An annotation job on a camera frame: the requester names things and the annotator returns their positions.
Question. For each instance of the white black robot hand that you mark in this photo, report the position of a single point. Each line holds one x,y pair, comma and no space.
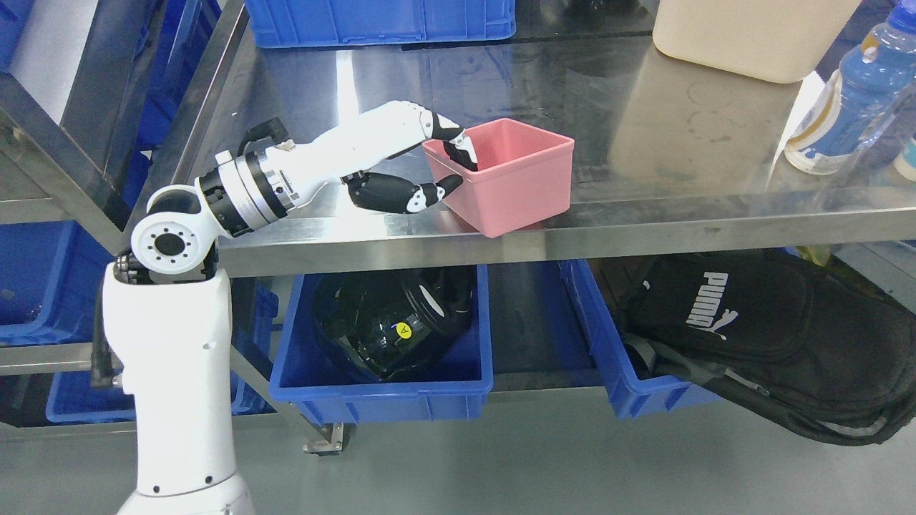
346,154

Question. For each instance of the pink plastic storage box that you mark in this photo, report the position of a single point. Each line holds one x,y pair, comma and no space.
523,176

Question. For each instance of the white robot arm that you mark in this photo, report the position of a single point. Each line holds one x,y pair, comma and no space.
166,313

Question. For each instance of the beige plastic container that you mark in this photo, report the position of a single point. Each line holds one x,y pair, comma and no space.
777,41

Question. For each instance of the blue bin top edge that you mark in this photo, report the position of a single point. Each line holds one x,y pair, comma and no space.
319,24

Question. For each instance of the black helmet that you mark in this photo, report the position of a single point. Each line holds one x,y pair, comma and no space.
392,325

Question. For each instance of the blue bin with helmet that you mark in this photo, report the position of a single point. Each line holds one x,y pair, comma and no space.
454,389

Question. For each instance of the blue bin far left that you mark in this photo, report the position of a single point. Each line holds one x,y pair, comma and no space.
50,274

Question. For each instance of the blue bin lower left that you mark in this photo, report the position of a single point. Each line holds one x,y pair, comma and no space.
72,400

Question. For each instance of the blue bin with bag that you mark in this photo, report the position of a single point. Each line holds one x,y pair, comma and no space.
723,301

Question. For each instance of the blue drink bottle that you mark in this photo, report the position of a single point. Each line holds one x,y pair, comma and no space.
856,103

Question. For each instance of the black Puma bag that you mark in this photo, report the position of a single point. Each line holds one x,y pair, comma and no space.
798,344

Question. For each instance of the white blue paper cup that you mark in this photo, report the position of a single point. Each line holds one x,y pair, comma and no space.
904,163

